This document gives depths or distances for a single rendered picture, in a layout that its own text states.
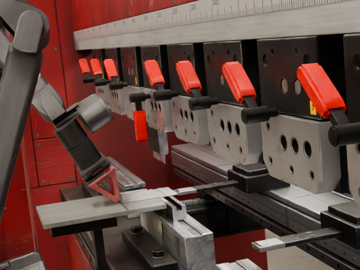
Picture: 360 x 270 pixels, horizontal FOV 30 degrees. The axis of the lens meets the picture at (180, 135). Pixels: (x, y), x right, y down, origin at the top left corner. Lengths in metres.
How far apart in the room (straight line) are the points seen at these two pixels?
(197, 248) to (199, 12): 0.50
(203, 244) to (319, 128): 0.67
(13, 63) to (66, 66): 1.20
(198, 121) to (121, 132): 1.32
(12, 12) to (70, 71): 1.20
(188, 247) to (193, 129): 0.31
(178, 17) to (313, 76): 0.53
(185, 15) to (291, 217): 0.57
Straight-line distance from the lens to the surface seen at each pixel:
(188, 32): 1.07
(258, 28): 0.82
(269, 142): 0.81
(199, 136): 1.07
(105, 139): 2.36
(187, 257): 1.32
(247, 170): 1.55
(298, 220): 1.43
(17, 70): 1.13
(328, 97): 0.61
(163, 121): 1.27
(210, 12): 0.97
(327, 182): 0.71
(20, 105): 1.12
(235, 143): 0.92
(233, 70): 0.81
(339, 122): 0.59
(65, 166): 2.35
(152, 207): 1.44
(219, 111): 0.96
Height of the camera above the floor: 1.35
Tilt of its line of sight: 8 degrees down
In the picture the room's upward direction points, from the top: 6 degrees counter-clockwise
